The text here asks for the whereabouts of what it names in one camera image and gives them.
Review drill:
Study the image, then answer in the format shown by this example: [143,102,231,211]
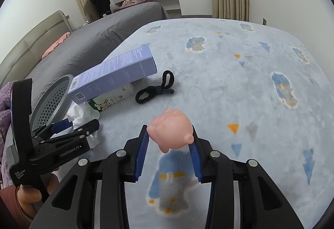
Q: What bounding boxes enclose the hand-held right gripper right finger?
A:
[188,131,304,229]

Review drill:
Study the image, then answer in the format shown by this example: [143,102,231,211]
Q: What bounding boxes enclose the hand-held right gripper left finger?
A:
[29,125,150,229]

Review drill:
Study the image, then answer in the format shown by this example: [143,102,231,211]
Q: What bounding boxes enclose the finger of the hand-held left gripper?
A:
[31,117,74,139]
[39,119,100,146]

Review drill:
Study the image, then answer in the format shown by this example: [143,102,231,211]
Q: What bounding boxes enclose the white twisted tissue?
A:
[67,102,101,150]

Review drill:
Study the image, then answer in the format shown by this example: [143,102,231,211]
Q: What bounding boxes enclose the grey perforated wastebasket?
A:
[29,74,75,132]

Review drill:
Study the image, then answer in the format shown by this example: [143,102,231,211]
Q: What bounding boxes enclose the pink pig toy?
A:
[147,108,195,154]

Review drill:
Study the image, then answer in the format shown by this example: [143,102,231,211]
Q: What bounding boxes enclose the person's left forearm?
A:
[0,179,34,229]

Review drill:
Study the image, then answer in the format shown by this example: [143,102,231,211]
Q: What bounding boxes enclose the person's left hand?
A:
[16,173,60,210]

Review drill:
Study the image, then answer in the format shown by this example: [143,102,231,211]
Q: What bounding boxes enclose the purple fluffy blanket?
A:
[0,81,16,180]

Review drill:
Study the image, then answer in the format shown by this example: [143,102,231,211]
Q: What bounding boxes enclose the white green printed carton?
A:
[88,82,135,113]

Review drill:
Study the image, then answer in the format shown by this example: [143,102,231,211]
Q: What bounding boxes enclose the purple cardboard box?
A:
[67,45,158,104]

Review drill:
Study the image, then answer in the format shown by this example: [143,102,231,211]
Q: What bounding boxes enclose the pink cloth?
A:
[42,31,71,59]

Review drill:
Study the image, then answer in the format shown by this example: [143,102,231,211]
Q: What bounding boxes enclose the light blue printed blanket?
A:
[57,18,334,229]

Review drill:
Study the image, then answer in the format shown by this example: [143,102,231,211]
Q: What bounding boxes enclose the beige bed headboard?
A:
[0,10,72,81]

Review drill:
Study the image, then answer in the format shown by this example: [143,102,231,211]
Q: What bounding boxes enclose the bed with grey cover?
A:
[16,1,170,89]

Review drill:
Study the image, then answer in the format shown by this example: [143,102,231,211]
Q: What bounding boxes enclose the tan chair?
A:
[84,0,98,22]

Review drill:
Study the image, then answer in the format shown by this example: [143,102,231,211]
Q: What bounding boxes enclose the pink low table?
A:
[112,0,156,12]

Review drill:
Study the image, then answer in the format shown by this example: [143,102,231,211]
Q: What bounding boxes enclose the black garment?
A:
[89,0,112,17]

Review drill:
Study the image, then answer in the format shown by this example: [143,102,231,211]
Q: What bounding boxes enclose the black hair tie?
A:
[135,70,175,104]

